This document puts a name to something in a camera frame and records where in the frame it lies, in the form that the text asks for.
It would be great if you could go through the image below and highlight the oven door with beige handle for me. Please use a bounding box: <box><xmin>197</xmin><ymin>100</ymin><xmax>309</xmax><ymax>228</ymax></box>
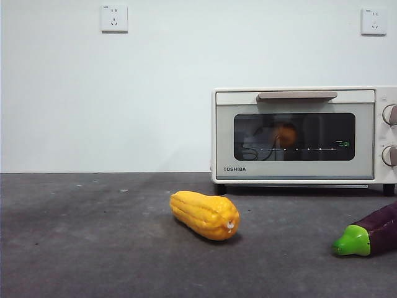
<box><xmin>215</xmin><ymin>89</ymin><xmax>376</xmax><ymax>181</ymax></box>

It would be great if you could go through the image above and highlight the yellow toy corn cob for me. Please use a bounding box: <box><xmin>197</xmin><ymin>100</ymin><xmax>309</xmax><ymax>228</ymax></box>
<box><xmin>169</xmin><ymin>190</ymin><xmax>241</xmax><ymax>242</ymax></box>

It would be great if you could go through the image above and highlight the white wall socket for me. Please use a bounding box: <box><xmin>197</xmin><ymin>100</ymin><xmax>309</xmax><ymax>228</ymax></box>
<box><xmin>100</xmin><ymin>4</ymin><xmax>129</xmax><ymax>34</ymax></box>
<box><xmin>360</xmin><ymin>7</ymin><xmax>388</xmax><ymax>36</ymax></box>

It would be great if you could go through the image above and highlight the round beige oven knob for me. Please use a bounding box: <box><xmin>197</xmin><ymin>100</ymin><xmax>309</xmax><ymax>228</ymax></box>
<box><xmin>381</xmin><ymin>145</ymin><xmax>397</xmax><ymax>168</ymax></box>
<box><xmin>381</xmin><ymin>104</ymin><xmax>397</xmax><ymax>127</ymax></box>

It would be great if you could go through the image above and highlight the purple toy eggplant, green stem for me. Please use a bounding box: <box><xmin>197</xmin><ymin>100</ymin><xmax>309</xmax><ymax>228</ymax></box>
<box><xmin>331</xmin><ymin>201</ymin><xmax>397</xmax><ymax>257</ymax></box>

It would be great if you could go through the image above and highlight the cream toaster oven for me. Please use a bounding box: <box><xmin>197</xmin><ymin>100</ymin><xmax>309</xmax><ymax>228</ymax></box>
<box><xmin>210</xmin><ymin>86</ymin><xmax>397</xmax><ymax>196</ymax></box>

